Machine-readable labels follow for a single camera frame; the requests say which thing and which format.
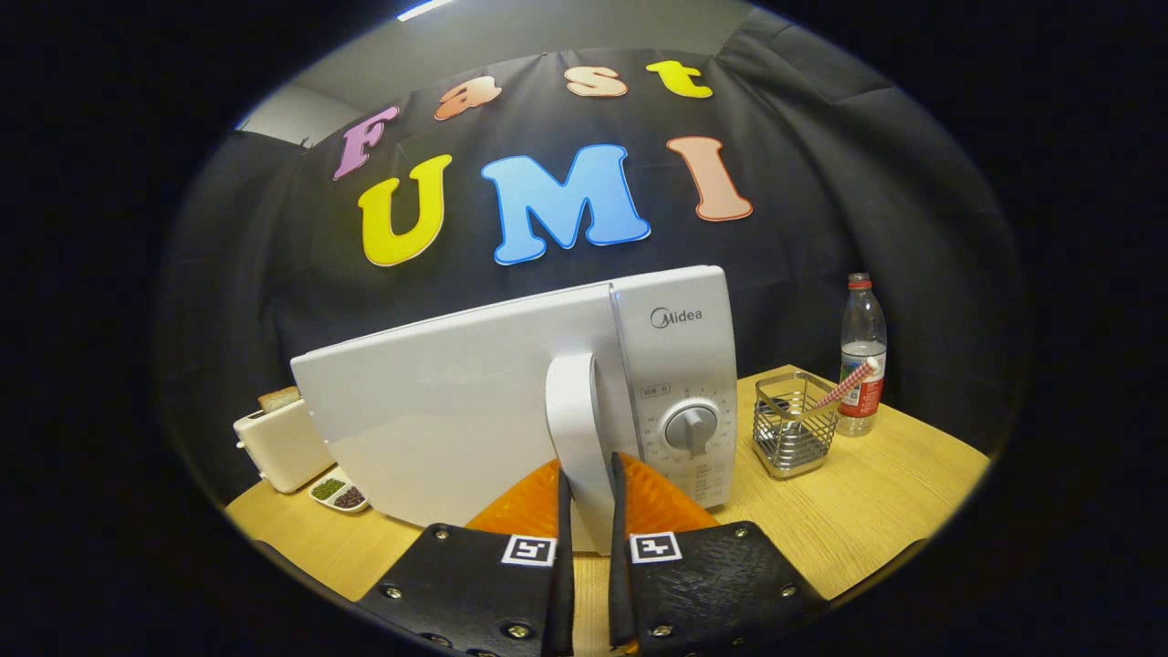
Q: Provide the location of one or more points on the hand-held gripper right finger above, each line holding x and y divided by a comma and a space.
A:
619, 584

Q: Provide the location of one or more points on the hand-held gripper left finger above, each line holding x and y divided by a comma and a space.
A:
563, 584

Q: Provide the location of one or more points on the white toaster oven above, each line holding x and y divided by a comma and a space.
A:
438, 411

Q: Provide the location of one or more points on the cream bread toaster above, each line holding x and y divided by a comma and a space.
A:
283, 447

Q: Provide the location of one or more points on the white divided bean dish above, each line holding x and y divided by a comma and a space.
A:
338, 493

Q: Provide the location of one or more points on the red white striped straw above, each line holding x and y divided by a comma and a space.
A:
849, 383

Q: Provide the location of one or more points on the toast slice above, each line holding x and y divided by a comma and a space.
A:
278, 399

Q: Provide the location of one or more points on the clear plastic water bottle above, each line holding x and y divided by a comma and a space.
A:
862, 347

